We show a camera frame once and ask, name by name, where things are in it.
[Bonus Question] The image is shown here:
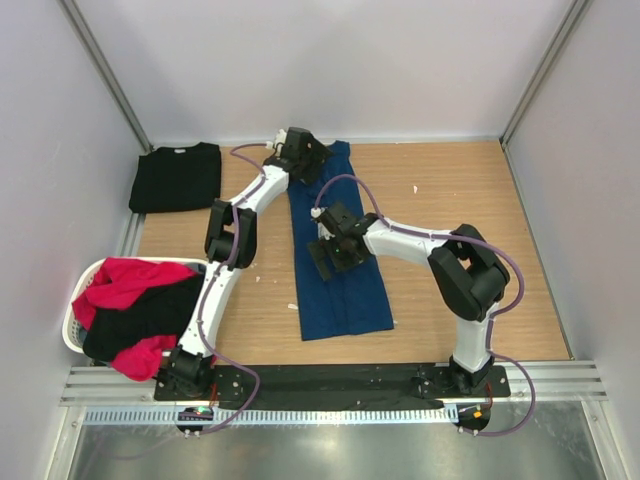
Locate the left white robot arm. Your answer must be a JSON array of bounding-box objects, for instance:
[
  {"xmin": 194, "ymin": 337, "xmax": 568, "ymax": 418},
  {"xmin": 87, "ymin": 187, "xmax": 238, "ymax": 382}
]
[{"xmin": 155, "ymin": 127, "xmax": 332, "ymax": 400}]

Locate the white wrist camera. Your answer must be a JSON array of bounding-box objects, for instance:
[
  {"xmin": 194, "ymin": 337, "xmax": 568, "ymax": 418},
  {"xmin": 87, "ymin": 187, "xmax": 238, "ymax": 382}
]
[
  {"xmin": 265, "ymin": 129, "xmax": 287, "ymax": 151},
  {"xmin": 310, "ymin": 207, "xmax": 333, "ymax": 240}
]

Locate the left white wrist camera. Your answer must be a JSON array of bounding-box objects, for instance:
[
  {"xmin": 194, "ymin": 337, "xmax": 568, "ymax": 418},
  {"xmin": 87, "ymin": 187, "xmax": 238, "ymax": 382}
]
[{"xmin": 265, "ymin": 129, "xmax": 287, "ymax": 151}]

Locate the folded black t-shirt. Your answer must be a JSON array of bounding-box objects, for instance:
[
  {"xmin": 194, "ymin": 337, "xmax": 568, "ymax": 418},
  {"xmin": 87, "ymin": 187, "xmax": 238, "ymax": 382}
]
[{"xmin": 129, "ymin": 142, "xmax": 222, "ymax": 214}]

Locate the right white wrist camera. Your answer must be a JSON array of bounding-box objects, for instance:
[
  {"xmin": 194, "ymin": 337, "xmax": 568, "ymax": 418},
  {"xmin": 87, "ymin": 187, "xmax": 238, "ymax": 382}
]
[{"xmin": 310, "ymin": 207, "xmax": 333, "ymax": 240}]

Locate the right aluminium frame post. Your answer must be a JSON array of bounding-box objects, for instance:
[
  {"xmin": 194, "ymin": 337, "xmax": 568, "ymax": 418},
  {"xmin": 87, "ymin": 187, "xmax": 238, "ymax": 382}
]
[{"xmin": 500, "ymin": 0, "xmax": 592, "ymax": 150}]

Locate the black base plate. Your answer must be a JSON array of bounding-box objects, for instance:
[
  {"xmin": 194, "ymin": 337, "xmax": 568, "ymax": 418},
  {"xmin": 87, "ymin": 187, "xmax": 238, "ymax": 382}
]
[{"xmin": 154, "ymin": 363, "xmax": 511, "ymax": 412}]

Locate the blue printed t-shirt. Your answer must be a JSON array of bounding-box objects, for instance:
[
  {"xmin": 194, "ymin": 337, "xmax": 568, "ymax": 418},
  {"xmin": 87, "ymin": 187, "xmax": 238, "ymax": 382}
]
[{"xmin": 288, "ymin": 141, "xmax": 394, "ymax": 341}]

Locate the aluminium frame post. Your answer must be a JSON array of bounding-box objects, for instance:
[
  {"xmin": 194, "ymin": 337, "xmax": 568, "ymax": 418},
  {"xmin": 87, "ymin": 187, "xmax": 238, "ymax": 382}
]
[
  {"xmin": 58, "ymin": 0, "xmax": 153, "ymax": 153},
  {"xmin": 500, "ymin": 0, "xmax": 592, "ymax": 150}
]

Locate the red t-shirt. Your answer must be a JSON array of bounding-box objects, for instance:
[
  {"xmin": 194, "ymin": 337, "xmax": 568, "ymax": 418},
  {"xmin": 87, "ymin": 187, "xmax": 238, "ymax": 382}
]
[{"xmin": 71, "ymin": 257, "xmax": 206, "ymax": 382}]

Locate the slotted cable duct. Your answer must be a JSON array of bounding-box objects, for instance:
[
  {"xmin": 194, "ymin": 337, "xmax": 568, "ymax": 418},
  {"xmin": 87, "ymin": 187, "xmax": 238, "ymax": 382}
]
[{"xmin": 84, "ymin": 404, "xmax": 458, "ymax": 428}]

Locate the aluminium rail profile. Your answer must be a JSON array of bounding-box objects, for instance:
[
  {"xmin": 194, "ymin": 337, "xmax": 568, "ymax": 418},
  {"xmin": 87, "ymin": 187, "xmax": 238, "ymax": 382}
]
[{"xmin": 59, "ymin": 366, "xmax": 156, "ymax": 407}]

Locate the white laundry basket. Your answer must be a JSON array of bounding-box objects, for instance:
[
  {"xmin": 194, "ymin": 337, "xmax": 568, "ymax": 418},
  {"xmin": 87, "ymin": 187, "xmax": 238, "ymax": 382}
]
[{"xmin": 62, "ymin": 257, "xmax": 207, "ymax": 353}]

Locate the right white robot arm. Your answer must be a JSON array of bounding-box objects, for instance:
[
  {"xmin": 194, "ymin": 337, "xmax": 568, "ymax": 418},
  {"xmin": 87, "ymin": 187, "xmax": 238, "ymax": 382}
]
[{"xmin": 308, "ymin": 202, "xmax": 510, "ymax": 396}]

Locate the left aluminium frame post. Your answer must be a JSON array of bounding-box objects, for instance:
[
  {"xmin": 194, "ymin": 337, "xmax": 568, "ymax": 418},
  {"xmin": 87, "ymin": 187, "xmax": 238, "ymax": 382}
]
[{"xmin": 58, "ymin": 0, "xmax": 153, "ymax": 153}]

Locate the black t-shirt in basket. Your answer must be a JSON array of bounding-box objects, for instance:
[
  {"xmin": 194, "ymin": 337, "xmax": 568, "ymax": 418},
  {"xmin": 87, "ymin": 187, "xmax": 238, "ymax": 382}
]
[{"xmin": 73, "ymin": 270, "xmax": 204, "ymax": 362}]

